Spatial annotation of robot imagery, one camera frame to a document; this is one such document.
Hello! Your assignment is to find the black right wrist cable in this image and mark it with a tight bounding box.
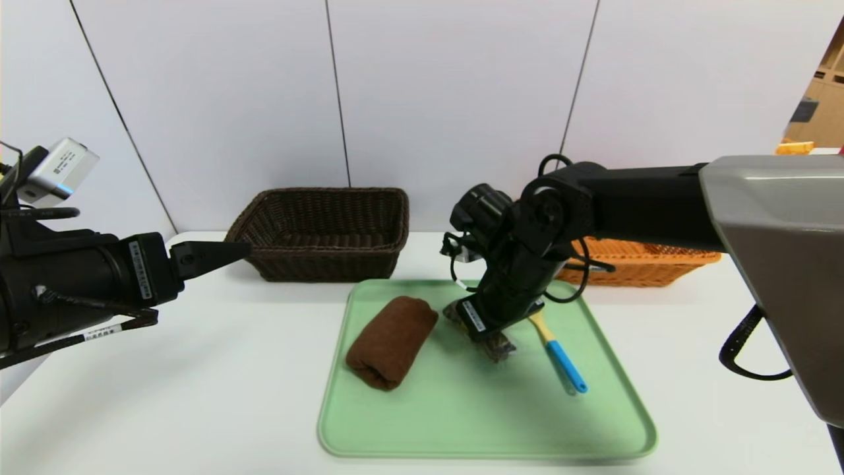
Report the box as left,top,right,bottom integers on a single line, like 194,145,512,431
537,154,617,304

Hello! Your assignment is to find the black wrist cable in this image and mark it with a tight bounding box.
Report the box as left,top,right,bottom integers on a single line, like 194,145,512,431
537,154,617,304
0,285,159,370

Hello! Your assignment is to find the yellow spoon with blue handle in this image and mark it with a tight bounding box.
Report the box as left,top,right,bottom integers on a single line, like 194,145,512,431
527,310,588,395

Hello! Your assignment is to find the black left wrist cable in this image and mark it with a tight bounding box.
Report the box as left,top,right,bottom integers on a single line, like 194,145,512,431
0,285,159,370

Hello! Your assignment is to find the light green plastic tray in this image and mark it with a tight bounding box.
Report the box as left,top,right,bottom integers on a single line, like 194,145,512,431
318,279,657,459

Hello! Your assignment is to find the brown towel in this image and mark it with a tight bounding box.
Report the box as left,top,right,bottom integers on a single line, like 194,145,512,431
346,296,438,391

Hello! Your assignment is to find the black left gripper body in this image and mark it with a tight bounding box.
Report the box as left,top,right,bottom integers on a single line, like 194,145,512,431
0,231,184,352

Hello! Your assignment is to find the orange wicker basket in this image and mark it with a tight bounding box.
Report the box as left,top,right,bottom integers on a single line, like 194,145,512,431
557,236,722,288

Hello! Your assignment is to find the dark brown wicker basket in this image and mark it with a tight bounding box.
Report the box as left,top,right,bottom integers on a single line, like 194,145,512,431
224,187,409,283

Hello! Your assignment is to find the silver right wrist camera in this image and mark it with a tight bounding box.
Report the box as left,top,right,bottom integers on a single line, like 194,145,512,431
440,232,479,265

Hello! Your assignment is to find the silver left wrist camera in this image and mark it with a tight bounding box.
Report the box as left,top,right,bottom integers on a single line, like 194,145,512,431
16,137,100,206

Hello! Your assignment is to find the chocolate snack pack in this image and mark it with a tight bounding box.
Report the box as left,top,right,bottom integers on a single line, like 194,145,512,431
443,300,516,364

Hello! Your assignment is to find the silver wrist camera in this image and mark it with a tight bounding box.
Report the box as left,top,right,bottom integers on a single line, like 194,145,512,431
16,137,100,206
440,232,479,265

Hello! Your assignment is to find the black right arm cable loop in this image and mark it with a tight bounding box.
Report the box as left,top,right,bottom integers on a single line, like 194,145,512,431
719,303,792,381

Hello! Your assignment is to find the wooden shelving unit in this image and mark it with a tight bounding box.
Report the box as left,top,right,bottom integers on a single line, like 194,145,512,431
783,13,844,149

